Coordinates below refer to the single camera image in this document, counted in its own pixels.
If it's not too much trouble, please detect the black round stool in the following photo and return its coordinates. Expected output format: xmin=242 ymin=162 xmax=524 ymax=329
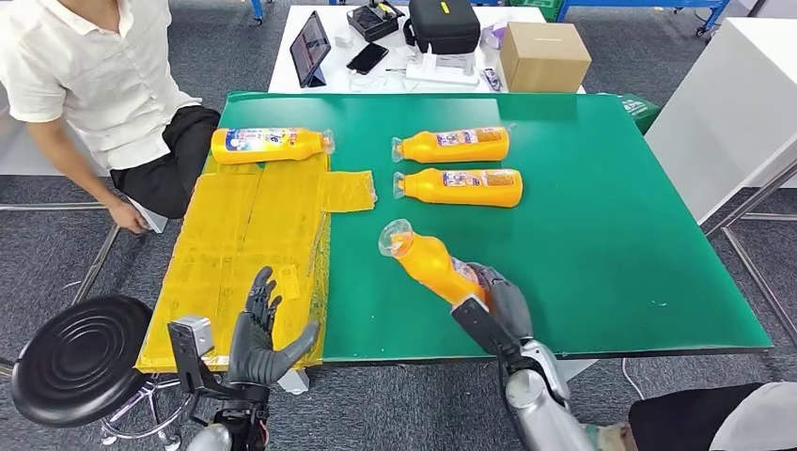
xmin=10 ymin=294 xmax=188 ymax=449

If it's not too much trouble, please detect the metal table frame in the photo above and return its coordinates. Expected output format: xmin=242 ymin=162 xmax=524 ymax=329
xmin=703 ymin=160 xmax=797 ymax=350

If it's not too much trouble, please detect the orange detergent bottle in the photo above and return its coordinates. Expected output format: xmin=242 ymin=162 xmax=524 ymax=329
xmin=390 ymin=127 xmax=510 ymax=164
xmin=210 ymin=127 xmax=336 ymax=165
xmin=392 ymin=168 xmax=524 ymax=210
xmin=378 ymin=219 xmax=493 ymax=307

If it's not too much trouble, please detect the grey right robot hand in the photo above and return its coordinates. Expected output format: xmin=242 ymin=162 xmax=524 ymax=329
xmin=466 ymin=262 xmax=535 ymax=348

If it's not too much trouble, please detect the white floor cable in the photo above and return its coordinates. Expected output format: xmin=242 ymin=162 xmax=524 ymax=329
xmin=621 ymin=357 xmax=646 ymax=401

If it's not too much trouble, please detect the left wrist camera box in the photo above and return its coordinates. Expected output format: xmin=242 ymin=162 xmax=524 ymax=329
xmin=167 ymin=315 xmax=231 ymax=399

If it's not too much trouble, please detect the white side table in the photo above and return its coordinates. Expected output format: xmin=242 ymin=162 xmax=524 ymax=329
xmin=644 ymin=17 xmax=797 ymax=226

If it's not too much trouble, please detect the white power strip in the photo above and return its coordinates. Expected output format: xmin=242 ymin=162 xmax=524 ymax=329
xmin=405 ymin=51 xmax=480 ymax=87

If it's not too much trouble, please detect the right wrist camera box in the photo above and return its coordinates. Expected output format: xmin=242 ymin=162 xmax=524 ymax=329
xmin=450 ymin=296 xmax=521 ymax=359

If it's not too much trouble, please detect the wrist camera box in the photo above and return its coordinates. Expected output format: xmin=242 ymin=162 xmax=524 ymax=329
xmin=450 ymin=296 xmax=521 ymax=359
xmin=167 ymin=315 xmax=231 ymax=399

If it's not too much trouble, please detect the person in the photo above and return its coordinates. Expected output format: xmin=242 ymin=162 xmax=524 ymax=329
xmin=0 ymin=0 xmax=222 ymax=235
xmin=585 ymin=381 xmax=797 ymax=451

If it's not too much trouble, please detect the black smartphone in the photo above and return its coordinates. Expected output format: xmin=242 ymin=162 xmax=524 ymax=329
xmin=346 ymin=41 xmax=390 ymax=76

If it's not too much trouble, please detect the white table foot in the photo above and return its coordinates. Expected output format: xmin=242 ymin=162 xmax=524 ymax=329
xmin=556 ymin=359 xmax=599 ymax=382
xmin=276 ymin=370 xmax=311 ymax=397

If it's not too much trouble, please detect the white desk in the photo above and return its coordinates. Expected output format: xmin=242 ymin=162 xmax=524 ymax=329
xmin=267 ymin=5 xmax=586 ymax=96

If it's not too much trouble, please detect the brown cardboard box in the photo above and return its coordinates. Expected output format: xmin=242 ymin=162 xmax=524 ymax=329
xmin=499 ymin=22 xmax=593 ymax=95

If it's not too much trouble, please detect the green bin with white print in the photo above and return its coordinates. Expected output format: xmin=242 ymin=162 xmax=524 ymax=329
xmin=617 ymin=93 xmax=663 ymax=135

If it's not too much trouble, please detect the blue trolley frame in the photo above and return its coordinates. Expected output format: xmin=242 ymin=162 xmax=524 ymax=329
xmin=556 ymin=0 xmax=731 ymax=39

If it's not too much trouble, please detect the black open tray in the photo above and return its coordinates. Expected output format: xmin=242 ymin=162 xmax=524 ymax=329
xmin=346 ymin=1 xmax=406 ymax=43

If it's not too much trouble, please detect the dark tablet on stand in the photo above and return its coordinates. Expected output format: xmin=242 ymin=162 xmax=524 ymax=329
xmin=289 ymin=10 xmax=333 ymax=89

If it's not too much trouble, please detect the steel bench frame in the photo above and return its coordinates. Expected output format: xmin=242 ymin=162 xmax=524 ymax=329
xmin=0 ymin=202 xmax=126 ymax=306

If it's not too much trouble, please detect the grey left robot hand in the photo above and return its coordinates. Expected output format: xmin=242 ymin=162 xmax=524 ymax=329
xmin=226 ymin=266 xmax=321 ymax=388

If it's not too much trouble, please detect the black carrying case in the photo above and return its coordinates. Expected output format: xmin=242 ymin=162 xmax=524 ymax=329
xmin=402 ymin=0 xmax=482 ymax=56

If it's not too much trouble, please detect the purple plastic packet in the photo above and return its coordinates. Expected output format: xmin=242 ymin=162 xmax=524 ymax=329
xmin=480 ymin=23 xmax=508 ymax=51

